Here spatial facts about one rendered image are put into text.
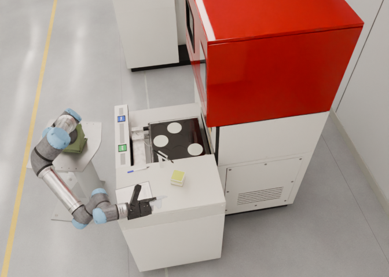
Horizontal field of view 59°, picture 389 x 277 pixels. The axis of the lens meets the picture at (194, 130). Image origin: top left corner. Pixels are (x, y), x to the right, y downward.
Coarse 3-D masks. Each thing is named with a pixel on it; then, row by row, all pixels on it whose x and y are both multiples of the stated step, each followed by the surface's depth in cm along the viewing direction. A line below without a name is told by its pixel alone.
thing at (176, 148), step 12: (180, 120) 246; (192, 120) 246; (156, 132) 239; (168, 132) 239; (180, 132) 239; (192, 132) 239; (168, 144) 232; (180, 144) 232; (156, 156) 226; (168, 156) 226; (180, 156) 226; (192, 156) 225
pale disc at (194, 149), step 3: (192, 144) 232; (195, 144) 232; (198, 144) 232; (189, 147) 230; (192, 147) 230; (195, 147) 230; (198, 147) 230; (201, 147) 230; (189, 150) 229; (192, 150) 229; (195, 150) 229; (198, 150) 229; (201, 150) 228; (189, 153) 227; (192, 153) 227; (195, 153) 227; (198, 153) 227
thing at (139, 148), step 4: (144, 140) 240; (136, 144) 235; (140, 144) 235; (144, 144) 235; (136, 148) 233; (140, 148) 233; (144, 148) 233; (136, 152) 231; (140, 152) 231; (144, 152) 231; (136, 156) 229; (140, 156) 229; (144, 156) 229; (136, 160) 227; (140, 160) 227; (144, 160) 227; (136, 164) 225
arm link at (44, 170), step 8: (32, 152) 175; (32, 160) 175; (40, 160) 174; (32, 168) 176; (40, 168) 174; (48, 168) 175; (40, 176) 175; (48, 176) 174; (56, 176) 175; (48, 184) 174; (56, 184) 173; (64, 184) 175; (56, 192) 173; (64, 192) 172; (72, 192) 175; (64, 200) 171; (72, 200) 171; (72, 208) 170; (80, 208) 171; (80, 216) 169; (88, 216) 169; (80, 224) 169
